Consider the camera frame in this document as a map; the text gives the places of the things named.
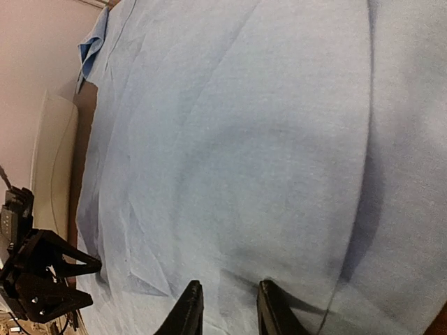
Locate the light blue long sleeve shirt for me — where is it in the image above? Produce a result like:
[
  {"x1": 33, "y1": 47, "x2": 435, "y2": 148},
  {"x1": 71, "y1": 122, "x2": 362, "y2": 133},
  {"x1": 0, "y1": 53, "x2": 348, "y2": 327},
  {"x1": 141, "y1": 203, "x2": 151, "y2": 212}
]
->
[{"x1": 77, "y1": 1, "x2": 446, "y2": 334}]

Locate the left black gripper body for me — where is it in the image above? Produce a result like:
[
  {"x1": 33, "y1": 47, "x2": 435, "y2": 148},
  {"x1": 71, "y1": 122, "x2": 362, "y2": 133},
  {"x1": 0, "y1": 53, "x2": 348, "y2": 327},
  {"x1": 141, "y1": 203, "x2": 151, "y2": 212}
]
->
[{"x1": 1, "y1": 186, "x2": 38, "y2": 320}]

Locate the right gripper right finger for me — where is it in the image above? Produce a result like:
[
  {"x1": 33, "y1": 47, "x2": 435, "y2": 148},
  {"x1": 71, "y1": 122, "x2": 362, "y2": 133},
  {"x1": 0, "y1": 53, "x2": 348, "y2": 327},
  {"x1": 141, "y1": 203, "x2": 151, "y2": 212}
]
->
[{"x1": 256, "y1": 280, "x2": 309, "y2": 335}]

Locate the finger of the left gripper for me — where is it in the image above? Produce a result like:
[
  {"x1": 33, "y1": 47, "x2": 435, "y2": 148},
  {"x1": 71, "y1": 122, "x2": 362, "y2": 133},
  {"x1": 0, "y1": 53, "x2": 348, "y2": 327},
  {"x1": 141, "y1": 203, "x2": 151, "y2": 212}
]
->
[
  {"x1": 15, "y1": 274, "x2": 93, "y2": 322},
  {"x1": 20, "y1": 229, "x2": 102, "y2": 278}
]

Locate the white plastic tub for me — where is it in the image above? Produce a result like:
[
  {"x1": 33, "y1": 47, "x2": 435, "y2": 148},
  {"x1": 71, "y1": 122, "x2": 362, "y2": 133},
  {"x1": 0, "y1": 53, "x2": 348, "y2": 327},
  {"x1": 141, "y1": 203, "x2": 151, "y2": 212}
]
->
[{"x1": 30, "y1": 92, "x2": 78, "y2": 239}]

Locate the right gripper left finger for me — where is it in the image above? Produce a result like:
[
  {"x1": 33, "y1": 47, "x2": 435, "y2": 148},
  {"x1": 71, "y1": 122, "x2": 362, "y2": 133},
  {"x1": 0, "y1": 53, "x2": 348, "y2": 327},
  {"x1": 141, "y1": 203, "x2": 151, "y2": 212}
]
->
[{"x1": 154, "y1": 280, "x2": 203, "y2": 335}]

